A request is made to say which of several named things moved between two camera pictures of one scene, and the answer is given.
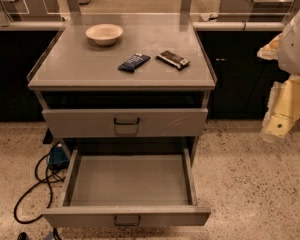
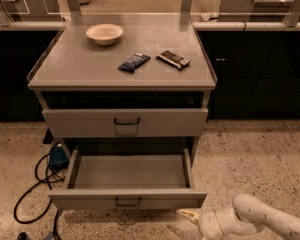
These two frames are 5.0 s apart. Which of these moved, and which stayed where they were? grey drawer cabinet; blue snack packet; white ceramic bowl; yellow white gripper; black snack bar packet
Moved: yellow white gripper
Stayed: black snack bar packet; blue snack packet; grey drawer cabinet; white ceramic bowl
